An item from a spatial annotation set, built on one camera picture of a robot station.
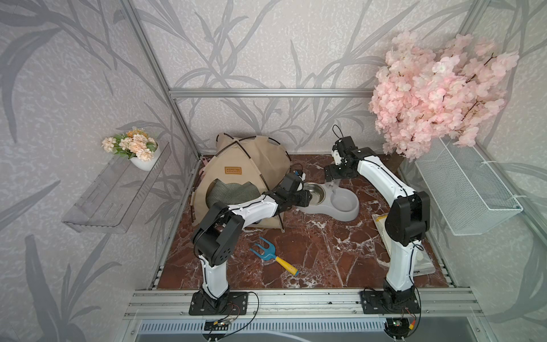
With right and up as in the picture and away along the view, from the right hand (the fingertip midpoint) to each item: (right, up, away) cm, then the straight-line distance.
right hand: (334, 173), depth 94 cm
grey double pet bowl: (+4, -15, +2) cm, 16 cm away
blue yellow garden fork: (-28, -33, -10) cm, 44 cm away
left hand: (-11, -10, -3) cm, 15 cm away
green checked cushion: (-53, -8, +5) cm, 54 cm away
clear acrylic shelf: (-75, -10, -32) cm, 83 cm away
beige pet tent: (-33, +5, -10) cm, 35 cm away
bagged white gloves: (+32, -36, -12) cm, 49 cm away
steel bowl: (-6, -10, +6) cm, 13 cm away
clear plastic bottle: (+1, -5, +5) cm, 7 cm away
